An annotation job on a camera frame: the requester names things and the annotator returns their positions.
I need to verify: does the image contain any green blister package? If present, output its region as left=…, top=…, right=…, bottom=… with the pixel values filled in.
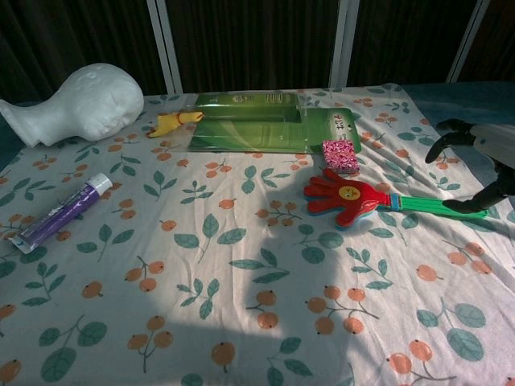
left=187, top=91, right=363, bottom=156

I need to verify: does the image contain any floral print tablecloth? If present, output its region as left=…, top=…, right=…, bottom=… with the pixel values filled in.
left=0, top=82, right=515, bottom=386

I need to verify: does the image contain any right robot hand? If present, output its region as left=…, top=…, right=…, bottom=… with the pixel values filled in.
left=425, top=118, right=515, bottom=214

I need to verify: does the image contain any red hand clapper toy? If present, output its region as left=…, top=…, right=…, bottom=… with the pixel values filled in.
left=303, top=167, right=490, bottom=231

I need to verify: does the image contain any white foam mannequin head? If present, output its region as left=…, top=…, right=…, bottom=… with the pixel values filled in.
left=0, top=63, right=145, bottom=146

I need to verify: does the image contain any pink patterned small box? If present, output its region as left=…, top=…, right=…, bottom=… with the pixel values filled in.
left=321, top=138, right=357, bottom=175

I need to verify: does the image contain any white double frame post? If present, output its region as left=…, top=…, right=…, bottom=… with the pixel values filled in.
left=145, top=0, right=183, bottom=94

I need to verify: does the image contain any purple toothpaste tube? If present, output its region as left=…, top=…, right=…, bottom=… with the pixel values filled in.
left=10, top=172, right=113, bottom=255

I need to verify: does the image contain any yellow rubber chicken toy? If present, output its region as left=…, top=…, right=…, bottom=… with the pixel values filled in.
left=145, top=111, right=204, bottom=140

